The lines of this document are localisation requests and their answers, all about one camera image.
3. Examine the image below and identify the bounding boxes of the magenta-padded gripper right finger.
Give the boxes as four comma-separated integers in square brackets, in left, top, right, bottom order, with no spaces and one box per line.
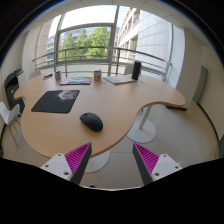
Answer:
[132,142,184,186]

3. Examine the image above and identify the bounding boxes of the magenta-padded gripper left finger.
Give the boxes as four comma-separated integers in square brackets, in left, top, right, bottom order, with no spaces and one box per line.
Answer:
[40,142,93,186]

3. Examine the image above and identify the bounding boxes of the black computer mouse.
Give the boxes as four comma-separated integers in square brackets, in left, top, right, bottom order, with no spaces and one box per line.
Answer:
[79,112,104,133]

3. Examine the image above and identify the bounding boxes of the black printed mouse pad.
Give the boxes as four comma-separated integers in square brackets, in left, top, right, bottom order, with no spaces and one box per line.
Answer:
[30,89,81,114]

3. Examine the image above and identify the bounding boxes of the white chair with wooden legs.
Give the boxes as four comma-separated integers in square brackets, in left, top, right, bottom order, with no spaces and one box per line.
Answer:
[0,100,23,148]

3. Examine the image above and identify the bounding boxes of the red and blue magazine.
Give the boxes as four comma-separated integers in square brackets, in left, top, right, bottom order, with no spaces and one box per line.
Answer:
[59,76,93,86]

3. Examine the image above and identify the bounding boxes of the black and white printer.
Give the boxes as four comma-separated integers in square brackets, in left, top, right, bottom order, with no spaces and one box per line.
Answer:
[3,68,26,114]

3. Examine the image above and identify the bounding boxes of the black cylindrical speaker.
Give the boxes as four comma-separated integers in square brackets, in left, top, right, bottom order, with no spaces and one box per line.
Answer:
[131,60,142,81]

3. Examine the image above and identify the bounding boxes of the metal balcony railing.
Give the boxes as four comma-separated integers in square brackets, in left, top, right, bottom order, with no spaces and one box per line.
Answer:
[32,46,173,81]

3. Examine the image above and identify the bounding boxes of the white round table pedestal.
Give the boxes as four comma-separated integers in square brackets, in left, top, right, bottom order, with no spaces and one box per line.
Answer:
[126,105,157,144]
[84,149,111,174]

